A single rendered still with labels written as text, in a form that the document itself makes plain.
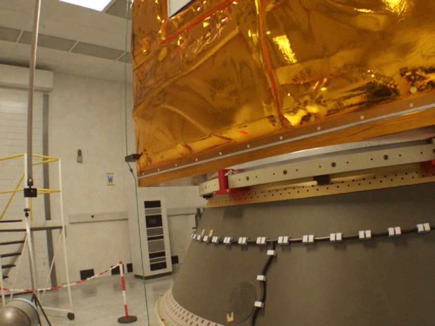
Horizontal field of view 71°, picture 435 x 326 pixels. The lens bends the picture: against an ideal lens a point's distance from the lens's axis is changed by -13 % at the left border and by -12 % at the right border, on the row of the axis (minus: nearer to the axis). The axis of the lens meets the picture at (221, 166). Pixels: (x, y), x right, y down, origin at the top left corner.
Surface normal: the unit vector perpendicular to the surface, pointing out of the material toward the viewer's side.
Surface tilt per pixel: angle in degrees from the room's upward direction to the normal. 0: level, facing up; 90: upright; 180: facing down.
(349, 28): 91
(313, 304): 62
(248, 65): 89
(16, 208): 90
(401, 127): 90
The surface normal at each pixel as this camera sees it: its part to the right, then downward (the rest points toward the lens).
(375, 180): -0.38, -0.54
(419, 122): -0.73, -0.01
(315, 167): -0.56, -0.05
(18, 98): 0.69, -0.15
